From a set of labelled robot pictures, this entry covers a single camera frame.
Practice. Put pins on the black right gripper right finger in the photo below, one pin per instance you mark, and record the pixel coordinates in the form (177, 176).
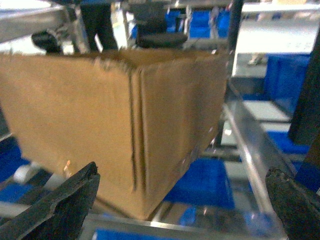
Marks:
(297, 207)

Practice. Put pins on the brown cardboard box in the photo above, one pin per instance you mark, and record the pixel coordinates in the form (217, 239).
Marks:
(112, 120)

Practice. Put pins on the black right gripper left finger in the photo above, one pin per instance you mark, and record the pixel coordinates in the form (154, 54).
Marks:
(60, 214)

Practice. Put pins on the blue plastic crate lower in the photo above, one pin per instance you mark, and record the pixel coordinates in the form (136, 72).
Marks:
(205, 183)

